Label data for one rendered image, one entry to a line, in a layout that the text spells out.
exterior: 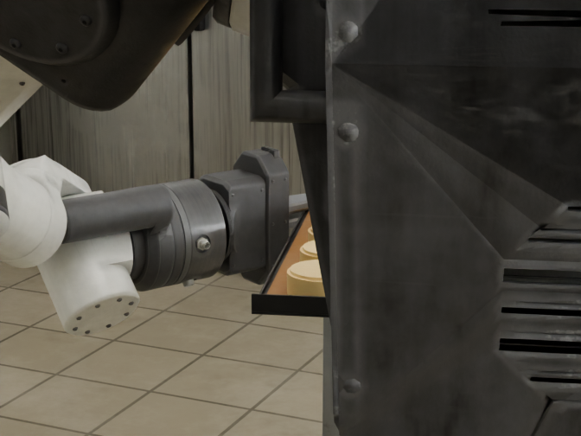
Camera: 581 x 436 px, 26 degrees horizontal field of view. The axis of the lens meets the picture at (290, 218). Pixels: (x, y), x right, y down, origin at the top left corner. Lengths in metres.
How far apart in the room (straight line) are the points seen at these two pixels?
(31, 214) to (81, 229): 0.07
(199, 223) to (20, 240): 0.19
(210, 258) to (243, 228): 0.05
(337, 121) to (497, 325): 0.09
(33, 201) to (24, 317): 3.13
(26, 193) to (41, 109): 3.69
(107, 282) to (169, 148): 3.35
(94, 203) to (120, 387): 2.47
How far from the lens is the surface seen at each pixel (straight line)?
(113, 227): 1.00
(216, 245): 1.07
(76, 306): 1.00
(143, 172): 4.41
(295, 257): 1.01
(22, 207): 0.91
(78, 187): 1.03
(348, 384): 0.46
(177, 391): 3.41
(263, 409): 3.28
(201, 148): 4.28
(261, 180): 1.11
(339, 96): 0.40
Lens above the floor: 1.29
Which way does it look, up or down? 14 degrees down
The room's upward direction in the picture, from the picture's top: straight up
